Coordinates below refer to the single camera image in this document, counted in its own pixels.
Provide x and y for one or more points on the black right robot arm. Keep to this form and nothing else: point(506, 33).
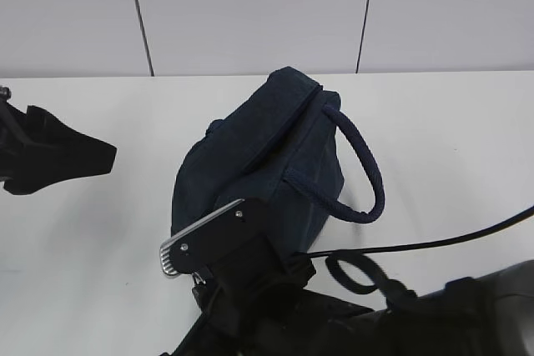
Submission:
point(489, 315)

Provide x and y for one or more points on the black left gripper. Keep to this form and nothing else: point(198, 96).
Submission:
point(39, 150)

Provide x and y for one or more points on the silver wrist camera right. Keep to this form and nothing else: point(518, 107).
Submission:
point(213, 237)

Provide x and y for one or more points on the navy blue fabric bag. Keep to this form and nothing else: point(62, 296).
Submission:
point(278, 146)

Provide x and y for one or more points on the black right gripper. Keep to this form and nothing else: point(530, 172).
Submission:
point(253, 302)

